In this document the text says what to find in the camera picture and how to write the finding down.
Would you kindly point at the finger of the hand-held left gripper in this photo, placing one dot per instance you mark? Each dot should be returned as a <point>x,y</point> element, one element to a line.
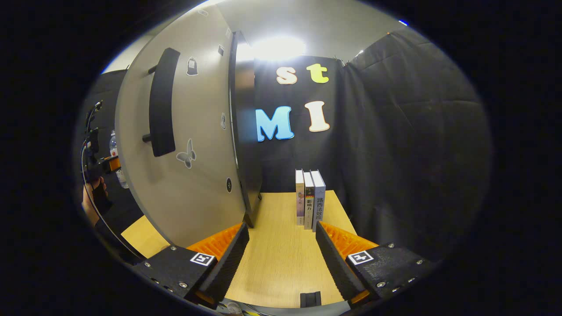
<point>114,164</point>

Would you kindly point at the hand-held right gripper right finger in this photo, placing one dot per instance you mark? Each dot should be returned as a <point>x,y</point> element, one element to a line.
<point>333,263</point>

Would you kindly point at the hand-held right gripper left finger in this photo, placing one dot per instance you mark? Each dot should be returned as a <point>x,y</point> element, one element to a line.
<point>228,263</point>

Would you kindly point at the clear plastic bottle red label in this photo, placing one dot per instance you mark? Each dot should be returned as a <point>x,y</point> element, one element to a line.
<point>113,147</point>

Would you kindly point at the beige cabinet door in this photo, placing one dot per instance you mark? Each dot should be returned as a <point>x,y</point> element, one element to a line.
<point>202,131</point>

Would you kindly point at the grey cabinet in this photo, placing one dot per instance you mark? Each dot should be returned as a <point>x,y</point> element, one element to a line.
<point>246,153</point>

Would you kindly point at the black spine book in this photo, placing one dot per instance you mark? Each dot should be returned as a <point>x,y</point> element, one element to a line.
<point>308,206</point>

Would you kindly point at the grey spine book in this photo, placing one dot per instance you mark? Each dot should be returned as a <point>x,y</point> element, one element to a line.
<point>319,202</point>

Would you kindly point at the purple spine book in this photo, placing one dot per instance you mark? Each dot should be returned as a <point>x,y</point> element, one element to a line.
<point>299,197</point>

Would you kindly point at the black backdrop cloth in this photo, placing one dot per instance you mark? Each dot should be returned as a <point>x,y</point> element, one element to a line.
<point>395,153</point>

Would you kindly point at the ceiling light panel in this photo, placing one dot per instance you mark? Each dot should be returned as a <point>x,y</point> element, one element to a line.
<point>279,48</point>

